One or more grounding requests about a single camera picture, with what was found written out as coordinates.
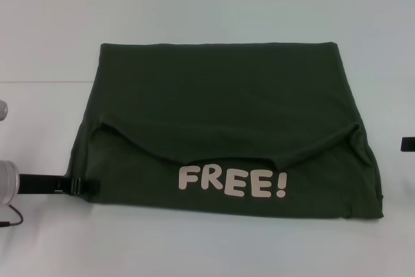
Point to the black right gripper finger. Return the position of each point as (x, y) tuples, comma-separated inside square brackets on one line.
[(408, 144)]

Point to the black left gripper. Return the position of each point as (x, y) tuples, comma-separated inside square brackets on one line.
[(42, 183)]

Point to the dark green shirt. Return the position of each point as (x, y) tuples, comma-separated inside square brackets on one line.
[(210, 111)]

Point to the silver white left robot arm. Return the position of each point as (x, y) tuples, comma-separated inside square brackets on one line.
[(8, 183)]

